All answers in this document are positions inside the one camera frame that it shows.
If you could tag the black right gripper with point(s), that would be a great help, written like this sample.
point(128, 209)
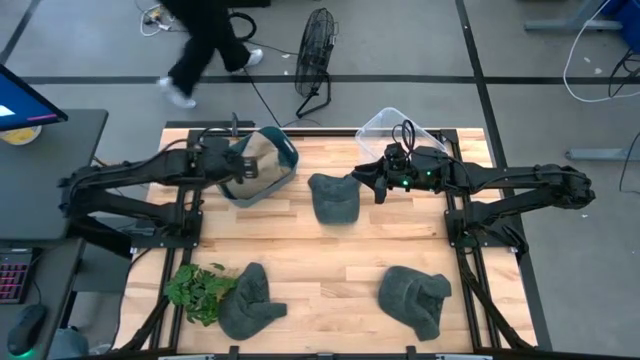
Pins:
point(425, 170)

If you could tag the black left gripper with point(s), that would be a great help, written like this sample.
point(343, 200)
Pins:
point(220, 160)

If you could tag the beige baseball cap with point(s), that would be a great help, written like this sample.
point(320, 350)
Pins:
point(265, 185)
point(265, 147)

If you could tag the dark green baseball cap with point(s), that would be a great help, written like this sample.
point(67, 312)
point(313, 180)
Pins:
point(245, 310)
point(410, 300)
point(335, 200)

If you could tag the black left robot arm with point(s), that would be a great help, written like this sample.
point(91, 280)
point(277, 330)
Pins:
point(125, 172)

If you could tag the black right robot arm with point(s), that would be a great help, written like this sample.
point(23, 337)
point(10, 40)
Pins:
point(525, 180)

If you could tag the blue fabric bin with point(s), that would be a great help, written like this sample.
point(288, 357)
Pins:
point(290, 155)

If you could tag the clear plastic bin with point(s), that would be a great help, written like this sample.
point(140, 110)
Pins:
point(380, 130)

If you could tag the person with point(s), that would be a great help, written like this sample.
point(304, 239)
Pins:
point(200, 45)

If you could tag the black floor fan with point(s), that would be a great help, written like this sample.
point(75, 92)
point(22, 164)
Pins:
point(314, 50)

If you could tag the green leafy plant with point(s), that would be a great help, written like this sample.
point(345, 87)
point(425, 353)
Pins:
point(200, 295)

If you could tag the black desk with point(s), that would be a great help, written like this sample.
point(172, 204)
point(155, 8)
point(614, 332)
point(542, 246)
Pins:
point(55, 270)
point(40, 175)

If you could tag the yellow round plate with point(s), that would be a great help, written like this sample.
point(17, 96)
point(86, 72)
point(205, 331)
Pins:
point(20, 136)

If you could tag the computer monitor with blue screen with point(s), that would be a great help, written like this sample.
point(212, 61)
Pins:
point(20, 102)

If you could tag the grey desk foot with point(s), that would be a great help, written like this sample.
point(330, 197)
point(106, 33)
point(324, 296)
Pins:
point(570, 24)

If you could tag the grey round object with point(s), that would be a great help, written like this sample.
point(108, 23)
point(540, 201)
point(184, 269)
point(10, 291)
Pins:
point(67, 345)

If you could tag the backlit black keyboard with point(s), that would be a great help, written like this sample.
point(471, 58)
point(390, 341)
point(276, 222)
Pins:
point(12, 277)

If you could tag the black computer mouse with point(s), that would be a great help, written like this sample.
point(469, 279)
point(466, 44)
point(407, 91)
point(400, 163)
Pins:
point(25, 330)

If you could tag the blue plastic object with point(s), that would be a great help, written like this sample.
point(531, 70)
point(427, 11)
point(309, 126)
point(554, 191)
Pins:
point(627, 20)

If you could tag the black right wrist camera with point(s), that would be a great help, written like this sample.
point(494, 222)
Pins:
point(397, 157)

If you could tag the black aluminium table frame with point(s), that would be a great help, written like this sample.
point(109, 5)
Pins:
point(320, 133)

